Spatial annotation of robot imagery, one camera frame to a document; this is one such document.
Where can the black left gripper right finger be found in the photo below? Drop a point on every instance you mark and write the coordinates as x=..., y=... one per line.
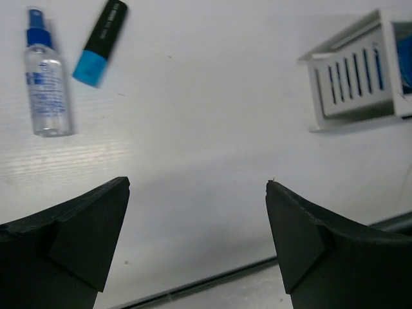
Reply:
x=329, y=261

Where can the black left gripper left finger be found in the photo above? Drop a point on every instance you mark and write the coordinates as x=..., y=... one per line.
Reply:
x=60, y=257

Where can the blue slime jar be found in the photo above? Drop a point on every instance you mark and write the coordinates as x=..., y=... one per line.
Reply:
x=402, y=33

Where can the clear spray bottle blue cap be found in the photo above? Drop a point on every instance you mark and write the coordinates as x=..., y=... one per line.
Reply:
x=45, y=79

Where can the white slotted organizer box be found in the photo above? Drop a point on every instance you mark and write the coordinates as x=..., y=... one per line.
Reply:
x=343, y=78

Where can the blue cap black highlighter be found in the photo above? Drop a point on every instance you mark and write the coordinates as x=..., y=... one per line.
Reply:
x=97, y=51

